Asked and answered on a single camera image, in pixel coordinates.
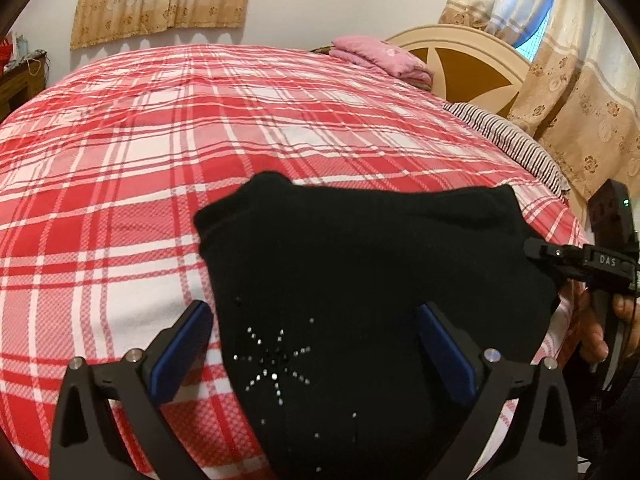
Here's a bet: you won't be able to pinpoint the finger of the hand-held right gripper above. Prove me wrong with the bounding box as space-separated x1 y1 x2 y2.
523 237 564 281

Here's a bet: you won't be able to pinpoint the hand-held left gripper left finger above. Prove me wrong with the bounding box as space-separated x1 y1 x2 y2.
50 300 216 480

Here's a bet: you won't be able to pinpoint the window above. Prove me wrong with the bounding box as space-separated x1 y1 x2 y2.
516 10 553 62

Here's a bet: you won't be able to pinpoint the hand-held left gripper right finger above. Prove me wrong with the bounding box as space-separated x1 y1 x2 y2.
415 302 581 480

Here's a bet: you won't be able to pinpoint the person's right hand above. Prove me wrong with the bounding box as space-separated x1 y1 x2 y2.
575 289 640 366

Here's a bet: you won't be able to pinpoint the red plaid bed sheet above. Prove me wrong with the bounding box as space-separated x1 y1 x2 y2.
0 43 589 480

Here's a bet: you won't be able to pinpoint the wooden desk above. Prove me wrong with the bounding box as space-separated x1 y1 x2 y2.
0 50 49 122

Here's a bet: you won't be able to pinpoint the black pants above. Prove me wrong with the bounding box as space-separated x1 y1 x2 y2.
192 170 562 480

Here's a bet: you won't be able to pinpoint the striped pillow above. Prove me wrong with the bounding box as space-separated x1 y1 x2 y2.
442 101 571 196

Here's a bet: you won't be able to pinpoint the cream wooden headboard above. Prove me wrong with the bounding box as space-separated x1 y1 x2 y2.
384 23 534 119

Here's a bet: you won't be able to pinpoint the person's dark clothing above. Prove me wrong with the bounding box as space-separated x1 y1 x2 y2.
575 355 640 480

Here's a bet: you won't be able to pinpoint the pink folded blanket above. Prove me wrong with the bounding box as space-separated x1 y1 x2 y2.
327 35 434 89

